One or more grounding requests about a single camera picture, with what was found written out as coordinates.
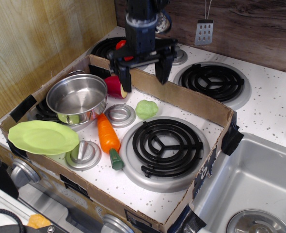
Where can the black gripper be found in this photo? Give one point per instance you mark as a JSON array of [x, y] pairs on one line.
[[146, 49]]

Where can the light green toy broccoli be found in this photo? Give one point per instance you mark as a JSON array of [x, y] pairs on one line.
[[146, 109]]

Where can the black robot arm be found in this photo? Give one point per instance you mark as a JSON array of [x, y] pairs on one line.
[[146, 10]]

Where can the red halved toy fruit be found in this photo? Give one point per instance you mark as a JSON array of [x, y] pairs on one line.
[[115, 88]]

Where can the red toy strawberry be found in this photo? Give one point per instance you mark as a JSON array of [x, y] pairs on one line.
[[121, 44]]

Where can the silver back stove knob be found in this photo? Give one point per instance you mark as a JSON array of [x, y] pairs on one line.
[[181, 56]]

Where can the silver stove knob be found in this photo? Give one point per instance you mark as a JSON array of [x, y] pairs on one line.
[[120, 115], [84, 156], [181, 56]]

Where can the black back left burner coil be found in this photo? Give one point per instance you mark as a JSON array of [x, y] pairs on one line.
[[102, 48]]

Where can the black burner coil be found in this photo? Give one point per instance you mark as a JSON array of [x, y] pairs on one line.
[[167, 148], [218, 82], [45, 113], [102, 48]]

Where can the hanging silver strainer ladle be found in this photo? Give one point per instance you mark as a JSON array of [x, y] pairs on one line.
[[163, 23]]

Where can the silver centre stove knob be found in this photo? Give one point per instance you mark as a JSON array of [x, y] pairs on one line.
[[120, 115]]

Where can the hanging silver slotted spatula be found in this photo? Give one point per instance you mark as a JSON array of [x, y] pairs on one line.
[[204, 30]]

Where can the black back right burner coil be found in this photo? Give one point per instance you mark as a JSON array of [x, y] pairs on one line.
[[218, 82]]

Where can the silver metal pot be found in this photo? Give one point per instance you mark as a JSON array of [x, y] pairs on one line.
[[78, 99]]

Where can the orange toy carrot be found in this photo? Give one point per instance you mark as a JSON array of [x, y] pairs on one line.
[[109, 141]]

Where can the black front right burner coil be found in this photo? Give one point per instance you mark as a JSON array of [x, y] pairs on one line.
[[167, 148]]

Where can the silver front stove knob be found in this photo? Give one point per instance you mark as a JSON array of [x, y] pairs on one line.
[[84, 156]]

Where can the black front left burner coil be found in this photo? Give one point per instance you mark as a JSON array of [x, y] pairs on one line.
[[45, 113]]

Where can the light green plastic plate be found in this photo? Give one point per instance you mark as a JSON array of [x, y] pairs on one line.
[[43, 137]]

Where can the silver oven knob middle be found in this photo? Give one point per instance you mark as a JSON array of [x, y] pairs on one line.
[[111, 224]]

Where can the silver oven knob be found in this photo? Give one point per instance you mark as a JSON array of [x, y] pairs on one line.
[[23, 174], [111, 224]]

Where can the silver oven knob left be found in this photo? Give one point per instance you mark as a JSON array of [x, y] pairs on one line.
[[23, 174]]

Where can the silver metal sink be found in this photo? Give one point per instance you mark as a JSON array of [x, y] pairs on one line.
[[252, 177]]

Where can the orange object bottom left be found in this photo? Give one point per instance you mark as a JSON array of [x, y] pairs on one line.
[[37, 221]]

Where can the silver sink drain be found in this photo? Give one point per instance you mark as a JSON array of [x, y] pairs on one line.
[[255, 221]]

